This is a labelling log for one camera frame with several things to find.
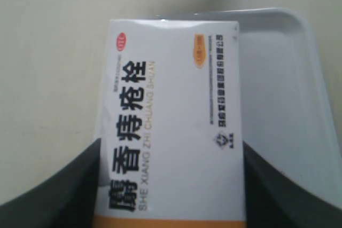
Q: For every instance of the white plastic tray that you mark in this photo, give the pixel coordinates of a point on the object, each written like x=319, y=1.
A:
x=284, y=108

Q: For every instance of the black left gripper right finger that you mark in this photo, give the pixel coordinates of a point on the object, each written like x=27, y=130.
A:
x=273, y=200

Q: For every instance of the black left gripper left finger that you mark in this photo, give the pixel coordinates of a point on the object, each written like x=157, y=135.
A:
x=67, y=199

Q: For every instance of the white red medicine box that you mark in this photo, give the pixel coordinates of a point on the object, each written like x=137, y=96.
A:
x=170, y=126

